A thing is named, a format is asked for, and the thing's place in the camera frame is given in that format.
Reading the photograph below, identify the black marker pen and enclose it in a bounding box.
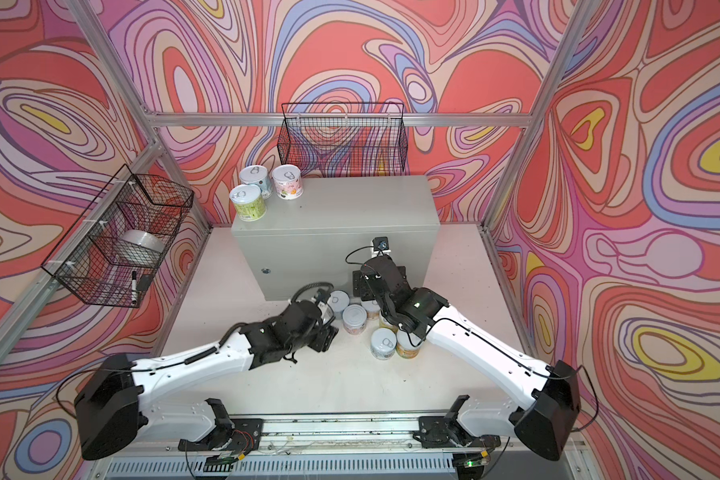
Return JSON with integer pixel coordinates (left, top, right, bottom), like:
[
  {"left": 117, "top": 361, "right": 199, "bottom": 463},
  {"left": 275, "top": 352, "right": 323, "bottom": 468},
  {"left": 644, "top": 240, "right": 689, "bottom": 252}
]
[{"left": 131, "top": 270, "right": 139, "bottom": 306}]

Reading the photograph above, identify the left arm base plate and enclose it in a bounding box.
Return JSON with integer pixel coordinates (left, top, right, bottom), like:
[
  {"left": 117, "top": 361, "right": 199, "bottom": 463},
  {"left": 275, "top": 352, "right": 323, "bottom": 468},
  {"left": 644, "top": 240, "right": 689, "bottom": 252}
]
[{"left": 178, "top": 418, "right": 264, "bottom": 454}]

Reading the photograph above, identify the grey metal cabinet box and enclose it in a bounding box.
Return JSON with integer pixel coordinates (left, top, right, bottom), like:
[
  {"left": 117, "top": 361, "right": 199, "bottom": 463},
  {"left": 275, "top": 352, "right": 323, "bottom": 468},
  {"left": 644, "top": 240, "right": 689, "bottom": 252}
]
[{"left": 231, "top": 176, "right": 440, "bottom": 301}]

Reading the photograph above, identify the aluminium rail front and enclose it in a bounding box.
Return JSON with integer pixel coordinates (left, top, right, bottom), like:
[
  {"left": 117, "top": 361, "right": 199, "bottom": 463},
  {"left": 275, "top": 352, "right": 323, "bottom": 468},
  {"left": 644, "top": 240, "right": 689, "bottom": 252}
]
[{"left": 95, "top": 410, "right": 583, "bottom": 457}]

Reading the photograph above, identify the can pink label back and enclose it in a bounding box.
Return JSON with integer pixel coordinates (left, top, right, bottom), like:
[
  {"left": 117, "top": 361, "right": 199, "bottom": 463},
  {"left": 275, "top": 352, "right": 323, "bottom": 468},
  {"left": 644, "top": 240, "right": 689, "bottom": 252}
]
[{"left": 361, "top": 300, "right": 381, "bottom": 321}]

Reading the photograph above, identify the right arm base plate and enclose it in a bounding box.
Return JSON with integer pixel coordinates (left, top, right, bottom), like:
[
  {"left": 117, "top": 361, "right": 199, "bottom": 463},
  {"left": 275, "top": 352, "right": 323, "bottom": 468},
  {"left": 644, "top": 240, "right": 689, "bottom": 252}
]
[{"left": 412, "top": 395, "right": 501, "bottom": 452}]

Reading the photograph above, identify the can plain lid centre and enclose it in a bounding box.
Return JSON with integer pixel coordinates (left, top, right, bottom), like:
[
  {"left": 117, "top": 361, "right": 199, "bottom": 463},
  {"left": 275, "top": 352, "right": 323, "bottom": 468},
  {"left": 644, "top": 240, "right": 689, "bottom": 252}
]
[{"left": 342, "top": 304, "right": 368, "bottom": 335}]

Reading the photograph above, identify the can red label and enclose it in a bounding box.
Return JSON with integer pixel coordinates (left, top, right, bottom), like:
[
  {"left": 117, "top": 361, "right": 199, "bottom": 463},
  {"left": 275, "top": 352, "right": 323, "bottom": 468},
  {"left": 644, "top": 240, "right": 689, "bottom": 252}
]
[{"left": 239, "top": 165, "right": 273, "bottom": 199}]

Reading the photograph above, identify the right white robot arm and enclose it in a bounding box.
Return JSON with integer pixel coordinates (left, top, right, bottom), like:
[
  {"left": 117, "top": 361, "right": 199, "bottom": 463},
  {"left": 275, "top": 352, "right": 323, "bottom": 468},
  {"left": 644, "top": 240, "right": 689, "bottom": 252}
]
[{"left": 353, "top": 254, "right": 581, "bottom": 461}]

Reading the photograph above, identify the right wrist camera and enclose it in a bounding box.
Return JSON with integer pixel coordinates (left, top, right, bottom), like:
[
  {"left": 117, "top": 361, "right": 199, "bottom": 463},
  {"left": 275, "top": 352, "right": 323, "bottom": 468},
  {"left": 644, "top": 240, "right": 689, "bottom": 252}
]
[{"left": 371, "top": 236, "right": 391, "bottom": 257}]

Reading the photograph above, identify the can blue green label front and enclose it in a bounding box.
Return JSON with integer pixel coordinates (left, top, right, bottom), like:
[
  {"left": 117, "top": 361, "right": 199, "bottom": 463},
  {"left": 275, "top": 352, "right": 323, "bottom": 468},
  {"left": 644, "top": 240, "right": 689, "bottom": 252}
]
[{"left": 370, "top": 328, "right": 397, "bottom": 360}]

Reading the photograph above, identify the can blue label back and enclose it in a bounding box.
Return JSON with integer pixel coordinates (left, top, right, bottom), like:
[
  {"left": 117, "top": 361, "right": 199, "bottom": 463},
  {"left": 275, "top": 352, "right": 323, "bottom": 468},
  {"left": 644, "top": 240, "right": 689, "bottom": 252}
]
[{"left": 328, "top": 290, "right": 350, "bottom": 318}]

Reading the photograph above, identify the black wire basket wall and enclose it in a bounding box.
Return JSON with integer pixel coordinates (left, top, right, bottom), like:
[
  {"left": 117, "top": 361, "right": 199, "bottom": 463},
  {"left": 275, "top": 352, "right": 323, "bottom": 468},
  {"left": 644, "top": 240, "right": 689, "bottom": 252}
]
[
  {"left": 41, "top": 165, "right": 194, "bottom": 309},
  {"left": 277, "top": 100, "right": 408, "bottom": 178}
]

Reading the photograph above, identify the black wire basket left wall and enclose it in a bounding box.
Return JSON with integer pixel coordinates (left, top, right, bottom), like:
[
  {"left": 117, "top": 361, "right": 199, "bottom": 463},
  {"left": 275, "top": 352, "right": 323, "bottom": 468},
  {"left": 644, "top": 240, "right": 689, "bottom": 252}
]
[{"left": 41, "top": 165, "right": 194, "bottom": 309}]

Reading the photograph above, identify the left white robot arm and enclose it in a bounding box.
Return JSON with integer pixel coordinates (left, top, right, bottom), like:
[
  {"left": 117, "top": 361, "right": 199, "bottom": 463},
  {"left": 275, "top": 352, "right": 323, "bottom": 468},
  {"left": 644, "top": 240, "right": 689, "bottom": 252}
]
[{"left": 74, "top": 282, "right": 338, "bottom": 461}]

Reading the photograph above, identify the black wire basket back wall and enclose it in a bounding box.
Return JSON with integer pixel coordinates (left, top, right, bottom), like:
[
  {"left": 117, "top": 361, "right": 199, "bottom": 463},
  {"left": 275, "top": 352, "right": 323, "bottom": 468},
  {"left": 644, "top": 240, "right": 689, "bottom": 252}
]
[{"left": 277, "top": 100, "right": 408, "bottom": 178}]

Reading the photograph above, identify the can green yellow label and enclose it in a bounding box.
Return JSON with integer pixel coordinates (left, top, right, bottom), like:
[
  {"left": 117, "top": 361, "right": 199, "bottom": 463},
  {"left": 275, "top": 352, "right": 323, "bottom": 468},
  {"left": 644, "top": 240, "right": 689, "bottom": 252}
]
[{"left": 230, "top": 184, "right": 266, "bottom": 222}]

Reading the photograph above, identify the can orange label plastic lid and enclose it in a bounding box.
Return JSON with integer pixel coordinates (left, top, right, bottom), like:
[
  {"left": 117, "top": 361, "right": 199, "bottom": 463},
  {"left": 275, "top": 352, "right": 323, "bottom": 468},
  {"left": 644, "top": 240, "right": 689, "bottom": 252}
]
[{"left": 396, "top": 329, "right": 423, "bottom": 359}]

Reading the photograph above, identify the can pink label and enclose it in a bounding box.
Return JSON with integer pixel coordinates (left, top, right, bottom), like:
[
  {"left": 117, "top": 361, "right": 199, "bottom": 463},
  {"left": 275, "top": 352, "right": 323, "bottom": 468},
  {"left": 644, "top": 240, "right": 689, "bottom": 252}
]
[
  {"left": 272, "top": 164, "right": 303, "bottom": 200},
  {"left": 361, "top": 300, "right": 381, "bottom": 321}
]

